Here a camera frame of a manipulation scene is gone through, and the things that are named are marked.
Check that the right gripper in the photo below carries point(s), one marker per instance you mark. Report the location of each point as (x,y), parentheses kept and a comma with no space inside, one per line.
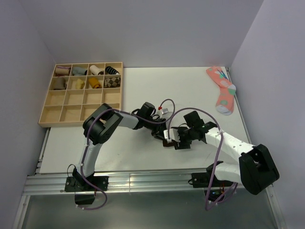
(182,145)

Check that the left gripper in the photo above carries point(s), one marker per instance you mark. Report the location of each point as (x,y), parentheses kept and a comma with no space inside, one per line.
(158,132)

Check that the brown sock with striped cuff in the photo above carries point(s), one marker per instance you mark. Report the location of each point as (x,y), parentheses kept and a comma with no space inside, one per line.
(169,144)

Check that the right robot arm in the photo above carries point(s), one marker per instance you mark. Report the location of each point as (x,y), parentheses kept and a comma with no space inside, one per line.
(253,166)

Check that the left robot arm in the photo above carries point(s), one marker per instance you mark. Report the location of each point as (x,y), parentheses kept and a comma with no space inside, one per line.
(99,127)

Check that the pink patterned sock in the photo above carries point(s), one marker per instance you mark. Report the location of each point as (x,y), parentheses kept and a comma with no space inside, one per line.
(225,102)

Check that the brown checkered rolled sock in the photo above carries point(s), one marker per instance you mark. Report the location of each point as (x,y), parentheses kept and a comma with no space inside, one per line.
(113,82)

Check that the black white striped rolled sock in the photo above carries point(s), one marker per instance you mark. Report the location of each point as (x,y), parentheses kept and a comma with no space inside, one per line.
(111,71)

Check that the mustard yellow rolled sock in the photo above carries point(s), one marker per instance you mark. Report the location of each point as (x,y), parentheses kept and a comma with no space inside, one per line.
(94,83)

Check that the pale yellow rolled sock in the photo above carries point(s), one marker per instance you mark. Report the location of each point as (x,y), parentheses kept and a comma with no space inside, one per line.
(78,84)

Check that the wooden compartment tray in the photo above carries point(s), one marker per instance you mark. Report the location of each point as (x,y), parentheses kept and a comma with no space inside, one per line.
(71,107)

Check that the grey blue rolled sock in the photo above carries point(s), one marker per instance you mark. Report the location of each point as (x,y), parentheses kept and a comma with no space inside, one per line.
(79,71)

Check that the grey brown rolled sock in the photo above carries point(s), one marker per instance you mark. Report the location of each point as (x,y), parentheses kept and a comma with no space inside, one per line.
(59,84)

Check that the beige striped rolled sock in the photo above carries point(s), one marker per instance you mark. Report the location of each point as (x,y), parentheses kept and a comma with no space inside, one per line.
(62,70)

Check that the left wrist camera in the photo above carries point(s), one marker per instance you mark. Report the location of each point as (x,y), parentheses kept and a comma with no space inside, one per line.
(162,111)

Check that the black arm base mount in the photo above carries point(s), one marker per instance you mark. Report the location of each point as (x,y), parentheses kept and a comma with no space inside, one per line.
(202,180)

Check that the aluminium frame rail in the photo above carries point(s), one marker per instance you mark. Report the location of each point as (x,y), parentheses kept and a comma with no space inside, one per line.
(118,182)

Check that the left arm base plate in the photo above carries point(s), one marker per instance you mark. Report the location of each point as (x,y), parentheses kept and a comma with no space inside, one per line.
(72,185)

